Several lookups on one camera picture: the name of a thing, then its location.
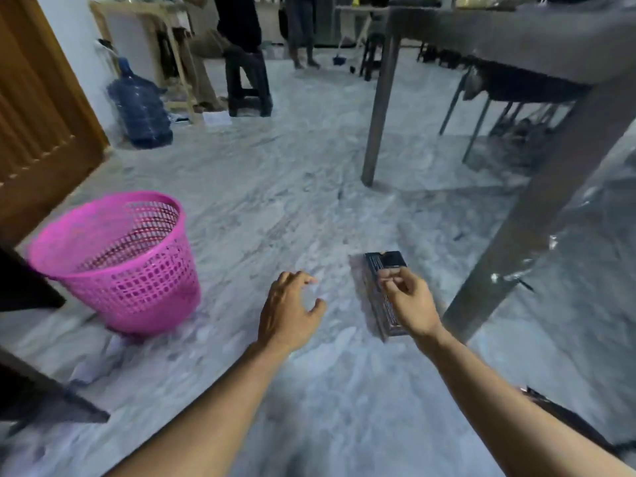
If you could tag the person's left hand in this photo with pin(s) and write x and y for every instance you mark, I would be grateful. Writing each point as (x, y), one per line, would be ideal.
(284, 317)

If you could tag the person's right hand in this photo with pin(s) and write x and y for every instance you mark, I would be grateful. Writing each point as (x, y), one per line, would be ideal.
(413, 305)

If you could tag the person's left thumb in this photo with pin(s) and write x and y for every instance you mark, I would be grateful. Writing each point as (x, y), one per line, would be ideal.
(318, 308)

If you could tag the person's right thumb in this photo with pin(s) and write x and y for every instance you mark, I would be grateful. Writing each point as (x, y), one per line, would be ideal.
(398, 274)

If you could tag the dark rectangular box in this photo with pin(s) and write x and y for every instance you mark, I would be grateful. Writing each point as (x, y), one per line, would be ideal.
(380, 298)

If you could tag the person's left forearm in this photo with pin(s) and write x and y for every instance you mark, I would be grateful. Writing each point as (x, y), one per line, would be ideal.
(208, 417)

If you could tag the person's right forearm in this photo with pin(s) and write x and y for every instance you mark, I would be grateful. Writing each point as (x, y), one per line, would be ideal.
(516, 412)

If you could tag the pink plastic mesh basket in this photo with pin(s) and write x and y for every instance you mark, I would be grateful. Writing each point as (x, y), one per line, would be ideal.
(121, 258)

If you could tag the metal-legged chair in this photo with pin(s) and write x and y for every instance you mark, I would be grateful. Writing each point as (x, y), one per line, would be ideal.
(502, 99)

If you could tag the grey table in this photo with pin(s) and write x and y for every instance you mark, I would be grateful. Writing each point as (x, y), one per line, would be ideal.
(516, 94)

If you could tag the white paper sheet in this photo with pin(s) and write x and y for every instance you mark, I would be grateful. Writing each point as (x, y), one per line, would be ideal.
(216, 118)

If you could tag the blue broom head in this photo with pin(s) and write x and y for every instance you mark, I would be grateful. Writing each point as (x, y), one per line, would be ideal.
(340, 58)

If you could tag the crumpled white paper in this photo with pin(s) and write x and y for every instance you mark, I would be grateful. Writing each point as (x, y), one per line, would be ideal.
(97, 362)

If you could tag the dark plastic stool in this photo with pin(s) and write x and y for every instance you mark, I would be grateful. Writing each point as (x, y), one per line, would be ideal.
(248, 84)

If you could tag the blue water gallon jug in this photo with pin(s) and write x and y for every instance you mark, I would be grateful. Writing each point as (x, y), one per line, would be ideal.
(140, 110)

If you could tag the dark furniture piece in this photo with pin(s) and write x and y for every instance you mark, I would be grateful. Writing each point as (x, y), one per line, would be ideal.
(35, 362)

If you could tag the brown wooden door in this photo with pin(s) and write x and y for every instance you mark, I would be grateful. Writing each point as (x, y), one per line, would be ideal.
(42, 124)

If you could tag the light wooden frame table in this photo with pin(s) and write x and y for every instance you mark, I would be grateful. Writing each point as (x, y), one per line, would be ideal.
(149, 44)

